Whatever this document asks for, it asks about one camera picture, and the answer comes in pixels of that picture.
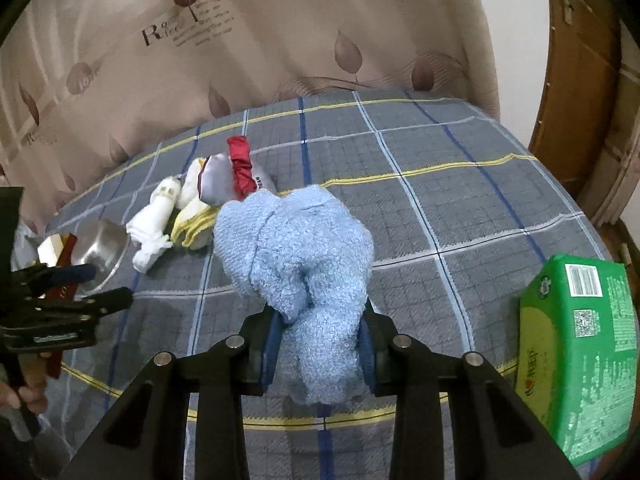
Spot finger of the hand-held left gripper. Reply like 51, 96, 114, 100
75, 286, 135, 318
15, 262, 97, 294

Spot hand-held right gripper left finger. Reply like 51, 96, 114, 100
65, 305, 283, 480

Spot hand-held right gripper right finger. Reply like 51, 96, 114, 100
357, 297, 583, 480

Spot red and gold tin box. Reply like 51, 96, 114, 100
36, 232, 81, 378

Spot white foam block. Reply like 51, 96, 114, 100
37, 235, 65, 266

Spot light blue towel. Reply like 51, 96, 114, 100
212, 185, 375, 406

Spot red cloth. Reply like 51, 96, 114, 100
226, 135, 258, 203

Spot person's left hand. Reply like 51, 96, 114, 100
0, 355, 49, 418

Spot stainless steel bowl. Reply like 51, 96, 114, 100
70, 219, 132, 293

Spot white sock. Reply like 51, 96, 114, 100
125, 175, 182, 274
179, 157, 211, 208

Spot grey plaid bedsheet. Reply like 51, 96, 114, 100
10, 87, 626, 480

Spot green tissue pack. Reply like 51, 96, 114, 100
517, 255, 640, 467

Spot beige leaf print curtain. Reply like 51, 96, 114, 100
0, 0, 501, 241

